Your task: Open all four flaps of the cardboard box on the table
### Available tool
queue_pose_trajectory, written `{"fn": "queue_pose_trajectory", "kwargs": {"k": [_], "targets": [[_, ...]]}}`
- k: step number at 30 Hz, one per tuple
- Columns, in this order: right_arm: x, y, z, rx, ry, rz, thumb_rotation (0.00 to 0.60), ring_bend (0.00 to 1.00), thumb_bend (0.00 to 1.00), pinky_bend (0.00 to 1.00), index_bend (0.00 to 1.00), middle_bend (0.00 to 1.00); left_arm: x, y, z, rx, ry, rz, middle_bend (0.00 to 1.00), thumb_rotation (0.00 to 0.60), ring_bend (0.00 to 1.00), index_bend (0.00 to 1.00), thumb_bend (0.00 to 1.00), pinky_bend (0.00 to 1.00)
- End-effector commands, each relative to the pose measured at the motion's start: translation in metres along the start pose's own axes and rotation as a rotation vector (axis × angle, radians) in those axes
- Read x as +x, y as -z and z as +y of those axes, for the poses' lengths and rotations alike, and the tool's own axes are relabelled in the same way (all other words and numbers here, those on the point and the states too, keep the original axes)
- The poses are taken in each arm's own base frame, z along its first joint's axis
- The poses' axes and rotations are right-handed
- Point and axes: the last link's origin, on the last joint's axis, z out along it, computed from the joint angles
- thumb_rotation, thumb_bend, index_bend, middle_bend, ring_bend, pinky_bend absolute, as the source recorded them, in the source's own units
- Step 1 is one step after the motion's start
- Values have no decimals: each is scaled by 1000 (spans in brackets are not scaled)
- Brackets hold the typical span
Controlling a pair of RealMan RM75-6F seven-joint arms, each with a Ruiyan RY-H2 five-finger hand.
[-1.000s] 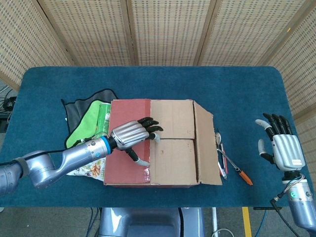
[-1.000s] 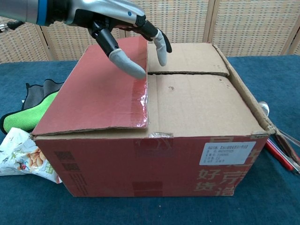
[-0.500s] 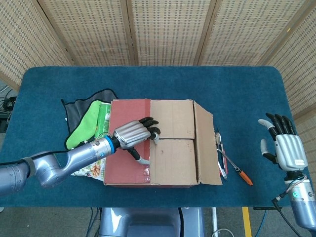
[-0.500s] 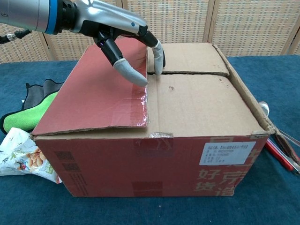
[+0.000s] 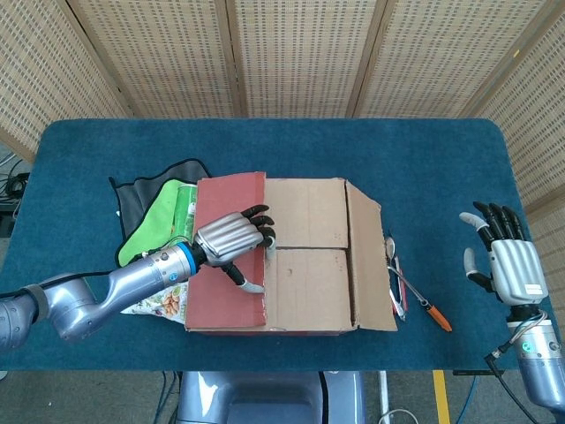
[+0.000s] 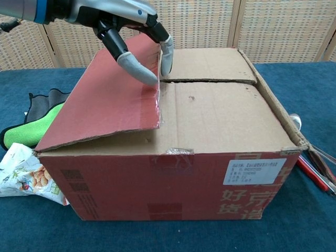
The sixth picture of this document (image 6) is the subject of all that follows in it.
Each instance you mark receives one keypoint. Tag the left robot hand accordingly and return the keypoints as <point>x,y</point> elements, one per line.
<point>110,10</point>

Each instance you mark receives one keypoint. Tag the red cardboard box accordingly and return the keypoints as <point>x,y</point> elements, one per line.
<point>210,118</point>

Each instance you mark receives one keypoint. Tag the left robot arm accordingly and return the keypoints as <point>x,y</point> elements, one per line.
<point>21,9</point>

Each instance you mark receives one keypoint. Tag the grey cloth black trim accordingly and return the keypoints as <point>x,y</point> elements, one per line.
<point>42,105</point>

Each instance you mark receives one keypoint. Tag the green microfiber cloth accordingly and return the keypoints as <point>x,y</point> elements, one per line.
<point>34,128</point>

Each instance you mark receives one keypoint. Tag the woven bamboo folding screen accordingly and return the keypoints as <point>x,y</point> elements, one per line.
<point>275,26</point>

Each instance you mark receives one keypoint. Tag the white snack bag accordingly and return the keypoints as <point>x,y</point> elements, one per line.
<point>21,173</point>

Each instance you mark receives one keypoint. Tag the blue table mat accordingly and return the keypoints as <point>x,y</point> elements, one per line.
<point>39,231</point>

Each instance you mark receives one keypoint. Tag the red metal tongs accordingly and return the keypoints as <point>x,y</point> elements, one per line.
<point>312,173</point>

